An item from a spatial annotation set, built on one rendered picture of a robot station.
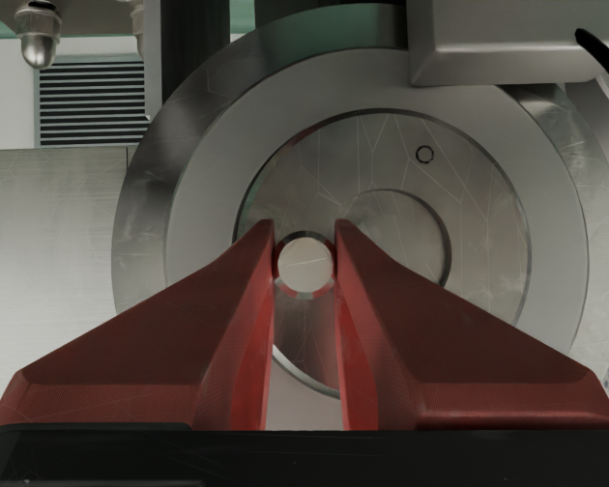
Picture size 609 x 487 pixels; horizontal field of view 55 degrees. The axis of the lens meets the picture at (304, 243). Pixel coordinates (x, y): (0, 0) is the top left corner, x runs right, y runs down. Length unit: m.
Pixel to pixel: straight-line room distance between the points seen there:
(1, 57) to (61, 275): 2.82
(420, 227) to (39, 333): 0.42
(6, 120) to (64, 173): 2.69
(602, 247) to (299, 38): 0.11
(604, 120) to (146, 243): 0.14
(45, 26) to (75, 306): 0.23
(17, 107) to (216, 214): 3.06
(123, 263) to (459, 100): 0.10
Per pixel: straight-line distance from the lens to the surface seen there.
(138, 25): 0.53
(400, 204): 0.15
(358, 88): 0.16
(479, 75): 0.16
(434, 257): 0.15
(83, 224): 0.52
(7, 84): 3.26
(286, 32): 0.18
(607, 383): 0.42
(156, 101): 0.18
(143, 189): 0.17
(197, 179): 0.16
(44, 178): 0.54
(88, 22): 0.57
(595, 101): 0.20
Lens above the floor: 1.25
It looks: 3 degrees down
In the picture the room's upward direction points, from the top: 178 degrees clockwise
